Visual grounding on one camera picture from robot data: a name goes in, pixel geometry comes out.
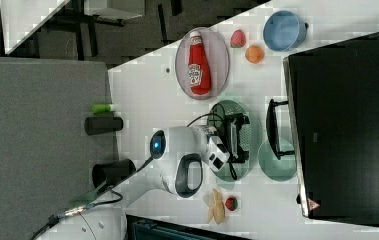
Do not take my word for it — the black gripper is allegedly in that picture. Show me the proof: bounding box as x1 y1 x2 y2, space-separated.
216 113 250 164

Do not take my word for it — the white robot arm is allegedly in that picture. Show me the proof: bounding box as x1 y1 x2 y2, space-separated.
31 112 250 240

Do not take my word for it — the red ketchup bottle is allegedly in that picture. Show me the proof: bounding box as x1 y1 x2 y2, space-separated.
188 31 211 95

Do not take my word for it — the green mug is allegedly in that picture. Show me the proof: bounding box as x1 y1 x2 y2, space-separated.
258 138 297 182

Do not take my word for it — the purple round plate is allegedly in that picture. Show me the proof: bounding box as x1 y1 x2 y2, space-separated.
175 27 230 100

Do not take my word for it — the orange toy fruit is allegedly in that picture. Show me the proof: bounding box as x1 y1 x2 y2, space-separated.
245 45 264 64

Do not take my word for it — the red strawberry toy near banana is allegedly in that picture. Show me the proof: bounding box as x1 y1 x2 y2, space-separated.
225 196 238 211

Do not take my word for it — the red strawberry toy near plate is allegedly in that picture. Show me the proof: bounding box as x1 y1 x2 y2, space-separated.
230 30 246 48

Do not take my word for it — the peeled banana toy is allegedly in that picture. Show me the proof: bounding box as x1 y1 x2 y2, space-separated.
203 189 225 224

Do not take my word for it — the blue cup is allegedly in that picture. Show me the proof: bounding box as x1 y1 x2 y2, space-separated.
263 10 309 52

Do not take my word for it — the black toaster oven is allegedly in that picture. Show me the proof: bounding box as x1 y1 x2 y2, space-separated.
283 32 379 227

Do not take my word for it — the black cylinder lower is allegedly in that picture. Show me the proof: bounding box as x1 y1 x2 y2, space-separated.
92 159 136 188

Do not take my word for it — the black cylinder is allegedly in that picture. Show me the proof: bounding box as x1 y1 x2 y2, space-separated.
84 117 124 136
92 159 136 188

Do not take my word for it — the green marker pen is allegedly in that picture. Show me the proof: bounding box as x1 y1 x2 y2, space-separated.
91 104 117 114

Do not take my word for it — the black cylinder upper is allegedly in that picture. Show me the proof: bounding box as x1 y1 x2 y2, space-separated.
84 117 124 136

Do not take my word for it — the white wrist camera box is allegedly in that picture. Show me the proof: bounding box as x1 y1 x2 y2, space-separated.
207 136 230 172

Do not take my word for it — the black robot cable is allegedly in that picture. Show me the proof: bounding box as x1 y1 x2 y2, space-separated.
26 112 238 240

